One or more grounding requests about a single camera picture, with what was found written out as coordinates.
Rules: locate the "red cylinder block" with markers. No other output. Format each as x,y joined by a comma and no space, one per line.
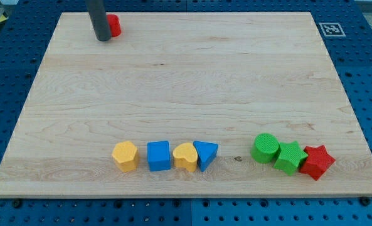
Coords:
114,24

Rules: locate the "white fiducial marker tag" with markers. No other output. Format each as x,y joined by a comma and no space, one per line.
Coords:
330,29

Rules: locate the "blue triangle block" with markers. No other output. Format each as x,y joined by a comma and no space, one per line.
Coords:
206,153

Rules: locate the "blue cube block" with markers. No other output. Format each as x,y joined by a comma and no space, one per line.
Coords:
158,155

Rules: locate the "green cylinder block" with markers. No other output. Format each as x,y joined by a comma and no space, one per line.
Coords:
264,148

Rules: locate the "red star block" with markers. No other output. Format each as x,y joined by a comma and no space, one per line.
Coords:
318,161

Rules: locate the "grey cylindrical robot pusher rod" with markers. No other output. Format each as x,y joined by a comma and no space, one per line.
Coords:
98,17

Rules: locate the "light wooden board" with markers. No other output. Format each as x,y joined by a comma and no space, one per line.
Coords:
220,78

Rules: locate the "yellow heart block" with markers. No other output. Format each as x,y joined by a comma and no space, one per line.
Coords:
185,156

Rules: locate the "yellow hexagon block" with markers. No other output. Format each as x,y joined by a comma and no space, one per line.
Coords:
126,156

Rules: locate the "green star block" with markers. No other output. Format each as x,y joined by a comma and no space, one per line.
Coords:
290,157

